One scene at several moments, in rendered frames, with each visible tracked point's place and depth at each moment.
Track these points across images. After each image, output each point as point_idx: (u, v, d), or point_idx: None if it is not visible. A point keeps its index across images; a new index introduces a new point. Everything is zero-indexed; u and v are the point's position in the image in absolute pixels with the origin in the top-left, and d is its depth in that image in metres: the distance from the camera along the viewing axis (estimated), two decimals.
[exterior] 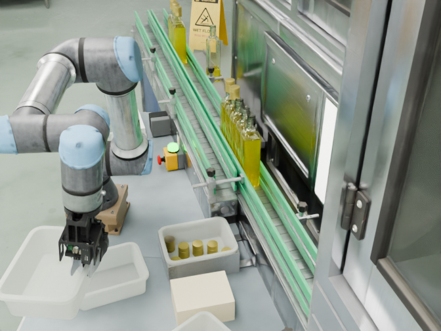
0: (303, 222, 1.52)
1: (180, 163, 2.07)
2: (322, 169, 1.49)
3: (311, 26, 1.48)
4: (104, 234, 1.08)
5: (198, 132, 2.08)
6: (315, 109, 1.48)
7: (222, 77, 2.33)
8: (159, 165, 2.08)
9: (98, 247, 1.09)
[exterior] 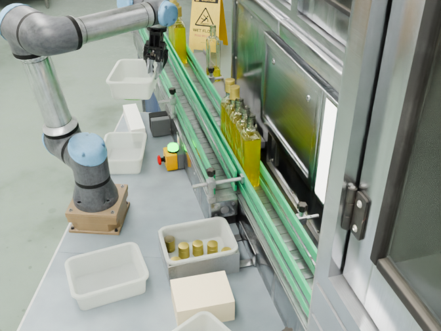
0: (303, 222, 1.52)
1: (180, 163, 2.07)
2: (322, 169, 1.49)
3: (311, 26, 1.48)
4: (166, 50, 1.93)
5: (198, 132, 2.08)
6: (315, 109, 1.48)
7: (222, 77, 2.33)
8: (159, 165, 2.08)
9: None
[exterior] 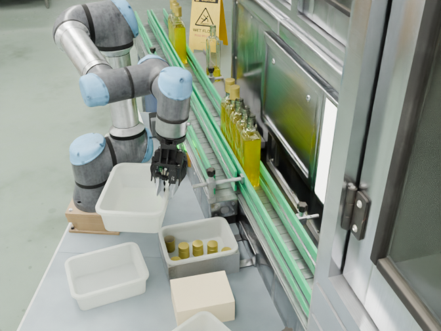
0: (303, 222, 1.52)
1: None
2: (322, 169, 1.49)
3: (311, 26, 1.48)
4: (184, 162, 1.31)
5: (198, 132, 2.08)
6: (315, 109, 1.48)
7: (222, 77, 2.33)
8: None
9: None
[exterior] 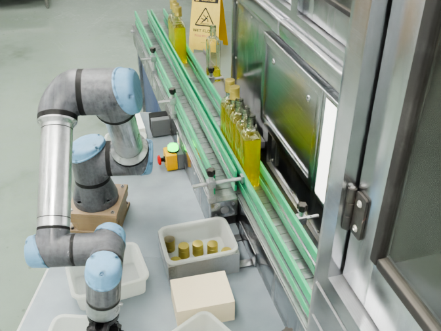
0: (303, 222, 1.52)
1: (180, 163, 2.07)
2: (322, 169, 1.49)
3: (311, 26, 1.48)
4: None
5: (198, 132, 2.08)
6: (315, 109, 1.48)
7: (222, 77, 2.33)
8: (159, 165, 2.08)
9: None
